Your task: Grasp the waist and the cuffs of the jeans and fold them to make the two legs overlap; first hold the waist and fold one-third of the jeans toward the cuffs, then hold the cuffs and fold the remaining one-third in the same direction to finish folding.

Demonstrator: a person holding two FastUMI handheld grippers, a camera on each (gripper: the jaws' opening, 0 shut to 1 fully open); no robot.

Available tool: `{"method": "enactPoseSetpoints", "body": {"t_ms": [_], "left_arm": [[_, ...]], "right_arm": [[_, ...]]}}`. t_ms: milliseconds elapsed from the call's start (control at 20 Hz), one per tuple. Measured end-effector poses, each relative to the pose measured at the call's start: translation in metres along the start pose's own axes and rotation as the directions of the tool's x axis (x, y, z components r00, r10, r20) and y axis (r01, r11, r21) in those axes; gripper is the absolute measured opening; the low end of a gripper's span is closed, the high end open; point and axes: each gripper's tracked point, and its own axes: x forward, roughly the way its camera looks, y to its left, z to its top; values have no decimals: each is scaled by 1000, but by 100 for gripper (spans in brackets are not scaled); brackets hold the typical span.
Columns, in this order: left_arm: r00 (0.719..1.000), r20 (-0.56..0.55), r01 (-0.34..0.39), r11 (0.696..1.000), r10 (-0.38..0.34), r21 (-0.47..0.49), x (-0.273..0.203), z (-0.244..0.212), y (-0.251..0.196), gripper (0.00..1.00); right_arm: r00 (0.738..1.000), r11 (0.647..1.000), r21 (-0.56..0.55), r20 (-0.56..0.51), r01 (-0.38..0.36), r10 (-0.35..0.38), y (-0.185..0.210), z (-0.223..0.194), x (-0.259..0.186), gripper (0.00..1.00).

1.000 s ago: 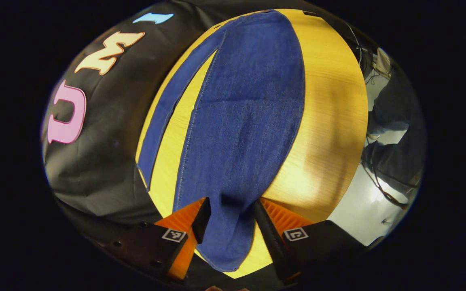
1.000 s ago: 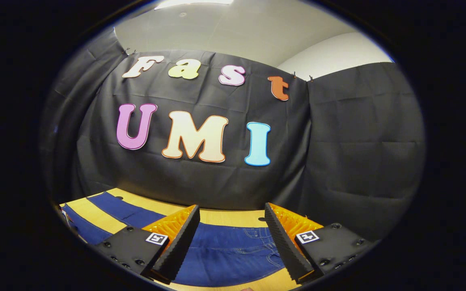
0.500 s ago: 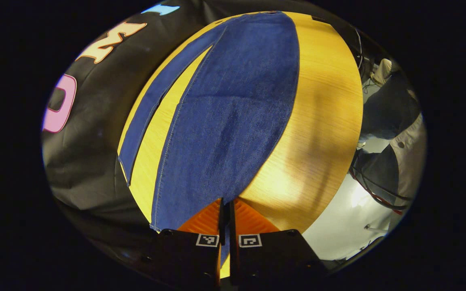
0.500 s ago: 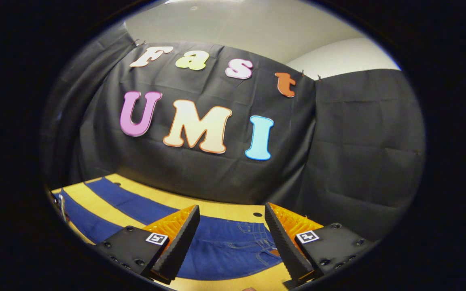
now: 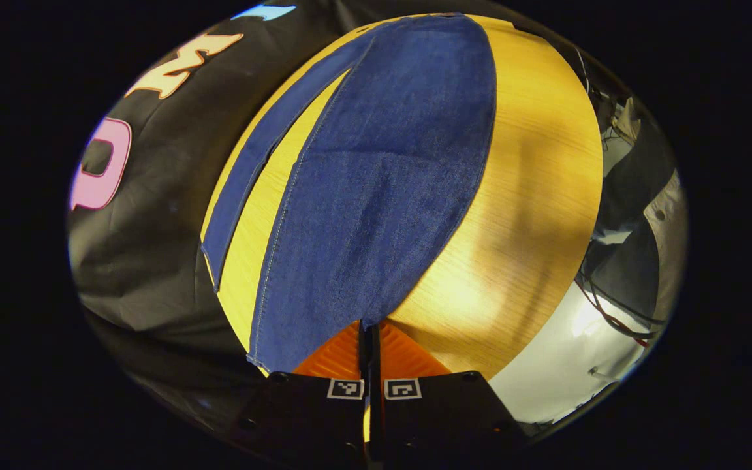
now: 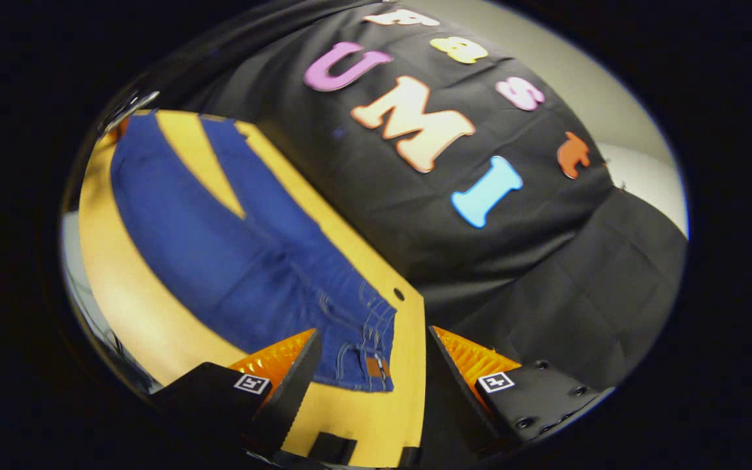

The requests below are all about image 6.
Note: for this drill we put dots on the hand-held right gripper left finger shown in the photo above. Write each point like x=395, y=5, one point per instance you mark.
x=288, y=405

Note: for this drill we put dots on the blue jeans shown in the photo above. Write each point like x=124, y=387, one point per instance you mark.
x=219, y=261

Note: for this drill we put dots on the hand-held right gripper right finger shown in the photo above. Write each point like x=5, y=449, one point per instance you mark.
x=532, y=398

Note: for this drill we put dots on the black backdrop cloth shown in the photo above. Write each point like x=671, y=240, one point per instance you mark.
x=513, y=274

